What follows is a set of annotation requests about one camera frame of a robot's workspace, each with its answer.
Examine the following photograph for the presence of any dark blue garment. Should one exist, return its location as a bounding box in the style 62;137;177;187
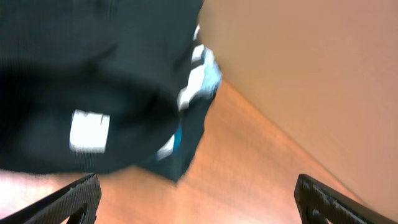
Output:
139;96;215;183

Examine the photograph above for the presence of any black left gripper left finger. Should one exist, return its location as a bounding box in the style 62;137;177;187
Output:
1;173;101;224

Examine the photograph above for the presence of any black white striped garment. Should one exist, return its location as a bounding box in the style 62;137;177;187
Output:
156;25;222;158

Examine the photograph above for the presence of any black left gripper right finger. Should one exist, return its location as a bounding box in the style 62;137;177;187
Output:
294;174;397;224

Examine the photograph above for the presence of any black garment on pile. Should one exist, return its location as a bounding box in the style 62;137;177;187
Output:
1;0;203;174

